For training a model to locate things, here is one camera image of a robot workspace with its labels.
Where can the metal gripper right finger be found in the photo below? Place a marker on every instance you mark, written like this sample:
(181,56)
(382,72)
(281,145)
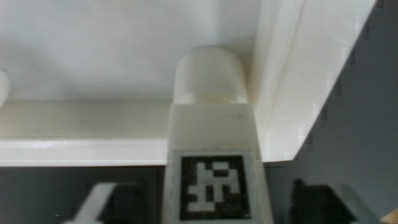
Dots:
(318,207)

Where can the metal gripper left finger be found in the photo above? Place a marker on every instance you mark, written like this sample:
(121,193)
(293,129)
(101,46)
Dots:
(115,205)

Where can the white table leg front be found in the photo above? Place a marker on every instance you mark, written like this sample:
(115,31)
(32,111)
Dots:
(215,192)

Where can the white square tabletop part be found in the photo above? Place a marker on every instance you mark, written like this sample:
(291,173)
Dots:
(91,54)

